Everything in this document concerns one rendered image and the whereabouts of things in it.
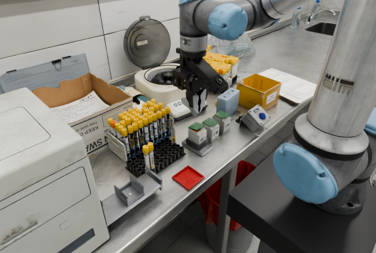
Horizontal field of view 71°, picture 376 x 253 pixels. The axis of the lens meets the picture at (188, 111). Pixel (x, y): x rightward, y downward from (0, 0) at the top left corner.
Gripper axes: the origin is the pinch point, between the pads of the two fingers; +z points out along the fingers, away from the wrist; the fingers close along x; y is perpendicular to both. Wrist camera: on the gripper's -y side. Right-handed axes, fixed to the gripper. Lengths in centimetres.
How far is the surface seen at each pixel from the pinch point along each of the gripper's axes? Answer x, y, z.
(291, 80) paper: -68, -2, 12
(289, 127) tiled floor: -162, 23, 100
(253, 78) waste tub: -44.4, 6.2, 4.8
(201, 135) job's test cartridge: 0.9, -2.2, 6.6
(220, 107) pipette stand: -17.4, 3.8, 7.1
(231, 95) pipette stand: -21.7, 2.0, 3.2
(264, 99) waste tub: -33.5, -5.7, 6.6
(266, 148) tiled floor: -120, 25, 100
